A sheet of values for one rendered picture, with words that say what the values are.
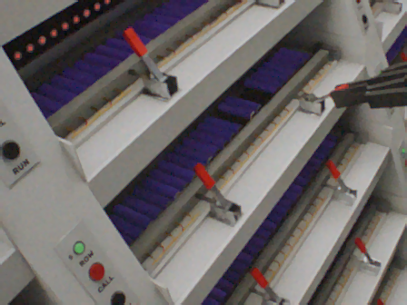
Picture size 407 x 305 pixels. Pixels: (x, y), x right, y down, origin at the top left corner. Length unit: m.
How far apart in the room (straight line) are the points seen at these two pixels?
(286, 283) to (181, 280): 0.25
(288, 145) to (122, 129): 0.31
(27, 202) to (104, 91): 0.19
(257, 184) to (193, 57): 0.20
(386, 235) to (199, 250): 0.59
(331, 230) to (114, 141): 0.48
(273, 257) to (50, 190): 0.47
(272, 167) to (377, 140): 0.38
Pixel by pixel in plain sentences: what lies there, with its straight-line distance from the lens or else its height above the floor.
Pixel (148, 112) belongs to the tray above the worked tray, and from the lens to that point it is 0.59.
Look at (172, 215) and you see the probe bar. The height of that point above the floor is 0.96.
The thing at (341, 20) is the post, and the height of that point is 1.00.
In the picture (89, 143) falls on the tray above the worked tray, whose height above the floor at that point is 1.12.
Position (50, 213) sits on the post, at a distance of 0.50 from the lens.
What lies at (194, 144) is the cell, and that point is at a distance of 0.79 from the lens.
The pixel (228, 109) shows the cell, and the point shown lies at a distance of 0.85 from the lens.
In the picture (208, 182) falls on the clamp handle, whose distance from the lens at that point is 0.67.
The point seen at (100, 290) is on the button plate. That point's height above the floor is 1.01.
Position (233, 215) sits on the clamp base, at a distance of 0.67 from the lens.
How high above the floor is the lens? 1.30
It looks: 28 degrees down
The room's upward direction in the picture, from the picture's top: 24 degrees counter-clockwise
